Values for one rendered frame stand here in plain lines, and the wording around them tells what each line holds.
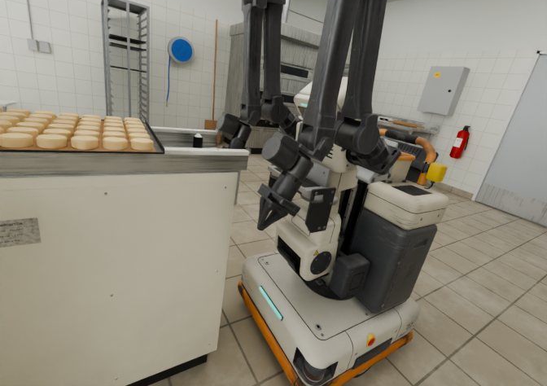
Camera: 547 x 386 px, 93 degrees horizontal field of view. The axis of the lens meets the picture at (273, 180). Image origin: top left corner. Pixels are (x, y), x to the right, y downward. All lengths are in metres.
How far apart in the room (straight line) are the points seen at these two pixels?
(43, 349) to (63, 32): 4.28
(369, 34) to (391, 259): 0.77
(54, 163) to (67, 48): 4.17
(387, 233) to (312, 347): 0.49
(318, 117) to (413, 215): 0.58
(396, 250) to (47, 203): 1.05
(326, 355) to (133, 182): 0.83
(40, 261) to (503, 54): 5.13
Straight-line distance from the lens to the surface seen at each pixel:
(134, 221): 0.79
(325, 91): 0.60
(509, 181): 4.87
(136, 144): 0.71
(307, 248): 0.98
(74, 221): 0.78
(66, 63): 4.86
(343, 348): 1.14
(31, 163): 0.75
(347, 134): 0.69
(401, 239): 1.07
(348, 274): 1.05
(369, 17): 0.69
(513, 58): 5.03
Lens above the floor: 1.09
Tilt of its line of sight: 19 degrees down
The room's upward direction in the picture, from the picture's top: 10 degrees clockwise
